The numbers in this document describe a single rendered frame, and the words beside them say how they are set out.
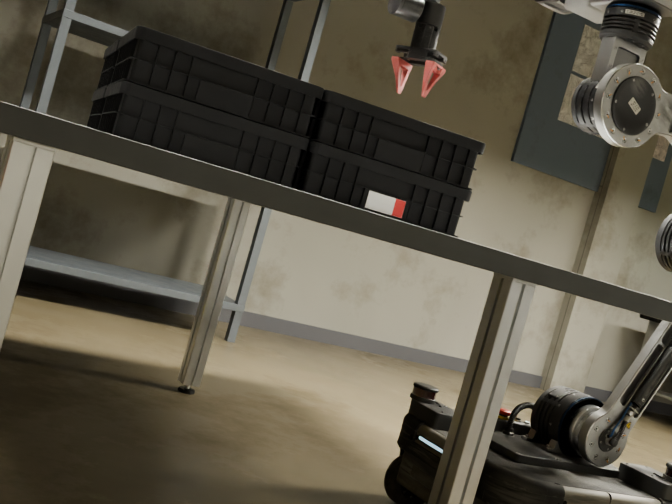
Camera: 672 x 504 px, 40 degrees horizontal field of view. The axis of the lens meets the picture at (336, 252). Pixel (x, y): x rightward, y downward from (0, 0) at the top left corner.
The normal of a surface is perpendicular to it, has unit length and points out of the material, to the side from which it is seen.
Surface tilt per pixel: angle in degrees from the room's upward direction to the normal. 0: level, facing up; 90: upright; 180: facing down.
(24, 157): 90
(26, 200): 90
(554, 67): 90
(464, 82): 90
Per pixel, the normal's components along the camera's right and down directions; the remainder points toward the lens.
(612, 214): 0.46, 0.15
